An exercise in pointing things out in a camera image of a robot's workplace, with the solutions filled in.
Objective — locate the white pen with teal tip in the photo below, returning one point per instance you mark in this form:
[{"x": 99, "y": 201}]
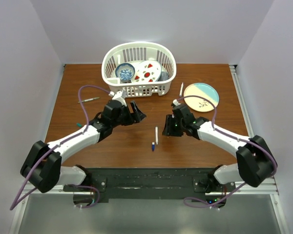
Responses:
[{"x": 156, "y": 135}]

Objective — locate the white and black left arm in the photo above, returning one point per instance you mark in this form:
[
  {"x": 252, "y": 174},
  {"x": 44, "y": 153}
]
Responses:
[{"x": 43, "y": 166}]

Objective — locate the aluminium frame rail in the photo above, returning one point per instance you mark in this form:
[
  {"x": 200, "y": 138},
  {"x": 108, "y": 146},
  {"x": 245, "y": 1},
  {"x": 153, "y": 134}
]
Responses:
[{"x": 269, "y": 185}]

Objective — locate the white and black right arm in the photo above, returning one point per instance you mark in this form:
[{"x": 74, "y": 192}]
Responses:
[{"x": 254, "y": 159}]

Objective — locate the white pen with blue end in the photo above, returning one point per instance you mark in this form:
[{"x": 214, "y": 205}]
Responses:
[{"x": 181, "y": 90}]

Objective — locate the blue patterned bowl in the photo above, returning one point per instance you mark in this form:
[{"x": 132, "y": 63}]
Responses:
[{"x": 125, "y": 72}]

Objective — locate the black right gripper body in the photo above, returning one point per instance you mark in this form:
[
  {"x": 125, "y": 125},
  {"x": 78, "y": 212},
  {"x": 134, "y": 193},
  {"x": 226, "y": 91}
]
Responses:
[{"x": 182, "y": 125}]

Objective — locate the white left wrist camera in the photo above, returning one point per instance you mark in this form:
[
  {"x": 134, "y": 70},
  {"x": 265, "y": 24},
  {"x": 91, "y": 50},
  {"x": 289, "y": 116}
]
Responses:
[{"x": 119, "y": 96}]

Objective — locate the watermelon pattern plate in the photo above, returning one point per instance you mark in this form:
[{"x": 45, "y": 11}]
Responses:
[{"x": 147, "y": 71}]

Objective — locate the white plastic dish basket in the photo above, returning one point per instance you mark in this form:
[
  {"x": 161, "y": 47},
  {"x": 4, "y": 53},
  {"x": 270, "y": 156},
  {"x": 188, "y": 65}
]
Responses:
[{"x": 134, "y": 53}]

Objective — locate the grey green pen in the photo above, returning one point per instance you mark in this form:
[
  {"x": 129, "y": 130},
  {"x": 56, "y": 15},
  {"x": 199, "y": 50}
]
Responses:
[{"x": 89, "y": 99}]

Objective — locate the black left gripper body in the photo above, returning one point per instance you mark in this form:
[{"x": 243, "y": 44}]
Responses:
[{"x": 125, "y": 118}]

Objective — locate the grey cup in basket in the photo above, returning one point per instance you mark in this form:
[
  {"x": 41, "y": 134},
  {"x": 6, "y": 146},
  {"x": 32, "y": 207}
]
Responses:
[{"x": 164, "y": 76}]

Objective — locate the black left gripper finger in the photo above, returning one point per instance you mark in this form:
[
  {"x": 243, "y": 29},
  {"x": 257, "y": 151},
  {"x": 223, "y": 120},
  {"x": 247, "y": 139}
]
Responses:
[
  {"x": 139, "y": 115},
  {"x": 134, "y": 107}
]

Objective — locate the cream and blue plate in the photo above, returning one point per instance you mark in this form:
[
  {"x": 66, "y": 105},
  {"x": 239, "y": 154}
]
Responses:
[{"x": 201, "y": 97}]

